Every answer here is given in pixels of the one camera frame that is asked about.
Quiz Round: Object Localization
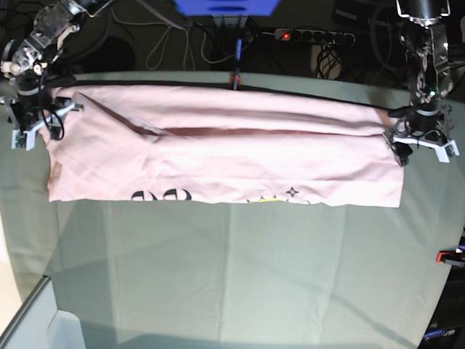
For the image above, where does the white plastic bin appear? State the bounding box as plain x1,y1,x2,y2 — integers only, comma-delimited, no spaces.
1,276,86,349

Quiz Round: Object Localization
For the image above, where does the black power strip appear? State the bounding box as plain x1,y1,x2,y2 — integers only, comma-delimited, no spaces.
274,28,356,46

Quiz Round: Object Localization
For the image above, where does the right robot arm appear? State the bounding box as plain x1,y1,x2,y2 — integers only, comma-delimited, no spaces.
1,1,111,151

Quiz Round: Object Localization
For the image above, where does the red black clamp right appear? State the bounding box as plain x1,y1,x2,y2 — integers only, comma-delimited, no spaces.
436,246,465,268

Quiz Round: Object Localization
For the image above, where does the green table cloth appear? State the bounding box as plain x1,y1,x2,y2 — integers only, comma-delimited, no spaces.
0,71,465,349

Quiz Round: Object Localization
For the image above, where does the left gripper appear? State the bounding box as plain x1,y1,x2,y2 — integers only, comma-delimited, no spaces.
383,105,460,167

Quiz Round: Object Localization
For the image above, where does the red black clamp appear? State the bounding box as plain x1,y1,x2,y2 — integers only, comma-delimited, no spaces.
436,246,465,268
231,38,243,90

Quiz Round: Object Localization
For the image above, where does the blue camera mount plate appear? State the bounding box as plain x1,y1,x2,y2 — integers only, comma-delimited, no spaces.
174,0,279,16

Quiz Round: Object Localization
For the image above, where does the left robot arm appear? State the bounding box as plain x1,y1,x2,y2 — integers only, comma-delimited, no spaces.
369,1,460,167

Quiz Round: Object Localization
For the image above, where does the pink t-shirt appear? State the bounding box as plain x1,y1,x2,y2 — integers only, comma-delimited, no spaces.
41,85,404,208

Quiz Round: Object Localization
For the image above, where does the red black clamp centre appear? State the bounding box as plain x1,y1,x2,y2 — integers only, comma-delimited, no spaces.
231,38,243,90

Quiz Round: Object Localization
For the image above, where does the white cable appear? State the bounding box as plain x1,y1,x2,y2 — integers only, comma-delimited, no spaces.
108,7,237,71

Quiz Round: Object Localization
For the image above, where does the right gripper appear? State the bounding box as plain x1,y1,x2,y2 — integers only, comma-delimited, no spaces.
5,96,84,151

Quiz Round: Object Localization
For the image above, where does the black round floor object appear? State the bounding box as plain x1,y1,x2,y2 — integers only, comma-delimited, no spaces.
83,36,135,73

